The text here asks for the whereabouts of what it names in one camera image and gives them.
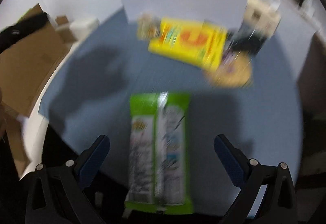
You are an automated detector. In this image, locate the green long snack pack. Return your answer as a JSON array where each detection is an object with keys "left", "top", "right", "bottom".
[{"left": 125, "top": 91, "right": 194, "bottom": 215}]

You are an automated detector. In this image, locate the yellow tissue pack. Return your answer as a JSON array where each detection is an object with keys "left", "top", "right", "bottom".
[{"left": 243, "top": 0, "right": 281, "bottom": 38}]

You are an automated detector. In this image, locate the yellow snack bag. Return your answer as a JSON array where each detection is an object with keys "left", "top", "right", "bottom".
[{"left": 148, "top": 17, "right": 228, "bottom": 71}]

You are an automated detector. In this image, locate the small white orange snack bag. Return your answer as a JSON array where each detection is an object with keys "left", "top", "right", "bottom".
[{"left": 137, "top": 13, "right": 161, "bottom": 41}]

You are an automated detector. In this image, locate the black grey snack bag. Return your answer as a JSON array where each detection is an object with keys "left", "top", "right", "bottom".
[{"left": 224, "top": 22, "right": 268, "bottom": 57}]

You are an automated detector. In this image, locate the round yellow noodle cake pack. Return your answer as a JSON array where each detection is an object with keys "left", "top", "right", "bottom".
[{"left": 204, "top": 52, "right": 252, "bottom": 88}]

